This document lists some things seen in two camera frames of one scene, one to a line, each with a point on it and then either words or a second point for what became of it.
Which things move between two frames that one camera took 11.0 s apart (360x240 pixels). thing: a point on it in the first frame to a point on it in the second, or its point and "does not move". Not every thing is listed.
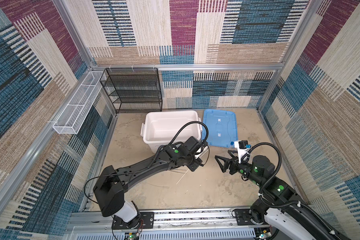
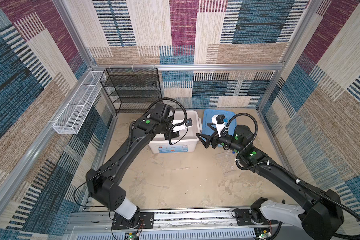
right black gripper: [227, 162] to [208, 138]
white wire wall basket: [72, 118] does not move
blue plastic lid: [222, 127] does not move
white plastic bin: [159, 128] does not move
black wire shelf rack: [133, 90] does not move
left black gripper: [193, 166] to [172, 135]
